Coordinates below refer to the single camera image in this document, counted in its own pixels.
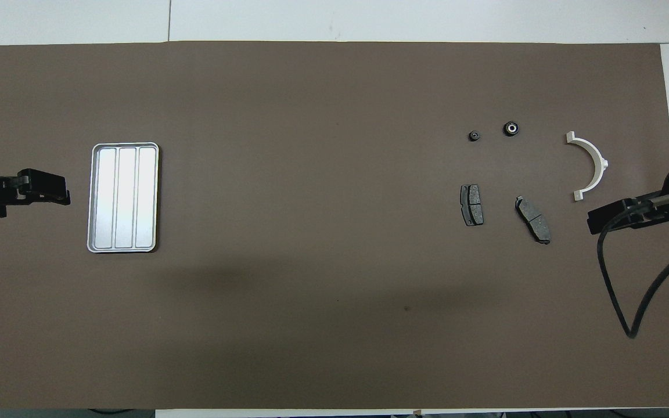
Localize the brown table mat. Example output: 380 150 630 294
0 41 669 410

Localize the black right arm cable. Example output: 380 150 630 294
597 189 669 339

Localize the short dark brake pad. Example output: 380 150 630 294
460 184 484 227

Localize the silver metal tray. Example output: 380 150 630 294
86 142 160 254

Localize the long dark brake pad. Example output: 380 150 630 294
515 196 552 245

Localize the white semicircular bracket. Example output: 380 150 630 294
566 132 609 202

